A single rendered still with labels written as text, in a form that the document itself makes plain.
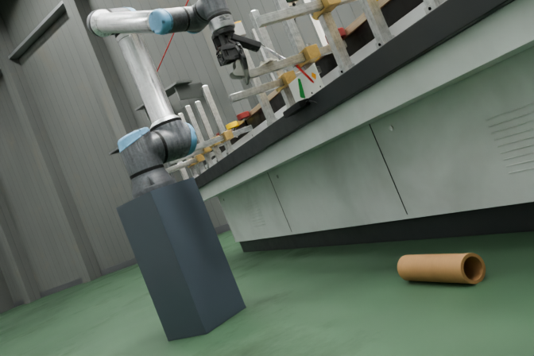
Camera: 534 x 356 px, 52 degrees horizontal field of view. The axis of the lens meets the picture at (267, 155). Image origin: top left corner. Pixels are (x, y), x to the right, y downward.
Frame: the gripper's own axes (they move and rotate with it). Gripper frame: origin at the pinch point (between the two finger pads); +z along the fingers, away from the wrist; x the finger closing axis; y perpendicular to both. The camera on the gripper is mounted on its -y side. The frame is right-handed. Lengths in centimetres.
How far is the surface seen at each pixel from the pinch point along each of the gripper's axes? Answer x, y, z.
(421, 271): 44, -12, 77
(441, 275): 52, -12, 78
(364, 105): 22.1, -28.1, 24.0
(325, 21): 22.5, -25.2, -7.6
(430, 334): 73, 10, 83
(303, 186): -95, -48, 45
